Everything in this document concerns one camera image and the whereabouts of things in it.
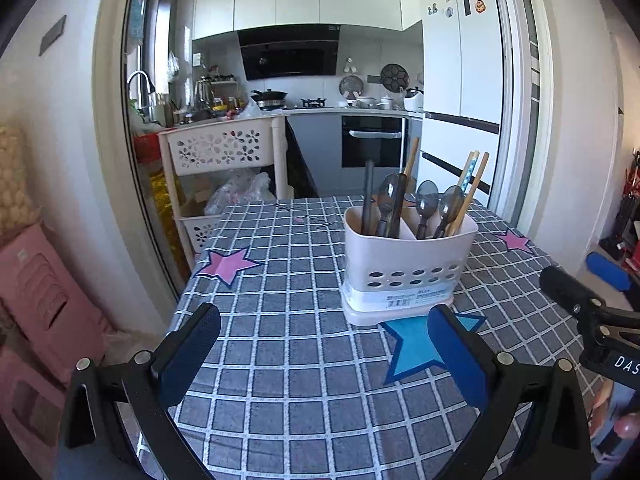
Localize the short bamboo chopstick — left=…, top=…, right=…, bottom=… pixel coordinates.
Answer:
left=446, top=152, right=489, bottom=236

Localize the long bamboo chopstick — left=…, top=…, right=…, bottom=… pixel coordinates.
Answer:
left=388, top=138, right=420, bottom=238

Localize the blue patterned bamboo chopstick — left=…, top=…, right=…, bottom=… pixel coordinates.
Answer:
left=458, top=151, right=480, bottom=192

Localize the dark grey spoon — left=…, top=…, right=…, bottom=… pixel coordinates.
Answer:
left=360, top=159, right=374, bottom=235

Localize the dark translucent plastic spoon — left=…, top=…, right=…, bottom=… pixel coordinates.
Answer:
left=414, top=180, right=439, bottom=240

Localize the grey checked tablecloth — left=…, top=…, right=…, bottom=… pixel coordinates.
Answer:
left=127, top=194, right=609, bottom=480

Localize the black built-in oven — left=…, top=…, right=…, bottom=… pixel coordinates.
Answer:
left=342, top=115, right=407, bottom=168

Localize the black wok on stove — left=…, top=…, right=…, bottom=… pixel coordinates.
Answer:
left=250, top=89, right=286, bottom=110

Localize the black range hood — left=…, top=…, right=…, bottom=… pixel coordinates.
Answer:
left=238, top=24, right=341, bottom=80

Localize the white refrigerator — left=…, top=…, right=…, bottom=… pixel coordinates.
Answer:
left=419, top=0, right=503, bottom=205

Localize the black hanging apron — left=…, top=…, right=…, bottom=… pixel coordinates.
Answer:
left=285, top=120, right=318, bottom=198

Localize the black chopstick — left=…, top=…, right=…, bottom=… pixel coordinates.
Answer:
left=433, top=185, right=464, bottom=238

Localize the white plastic storage trolley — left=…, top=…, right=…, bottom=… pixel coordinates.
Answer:
left=157, top=114, right=294, bottom=268

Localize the pink plastic stool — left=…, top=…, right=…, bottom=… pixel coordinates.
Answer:
left=1, top=224, right=114, bottom=384
left=1, top=346, right=65, bottom=479

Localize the pink plastic utensil holder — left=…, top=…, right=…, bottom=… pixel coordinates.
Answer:
left=341, top=206, right=478, bottom=326

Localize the chrome kitchen faucet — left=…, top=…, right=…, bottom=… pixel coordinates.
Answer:
left=127, top=70, right=155, bottom=118

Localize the person's right hand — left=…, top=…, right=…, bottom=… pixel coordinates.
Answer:
left=589, top=379, right=639, bottom=477

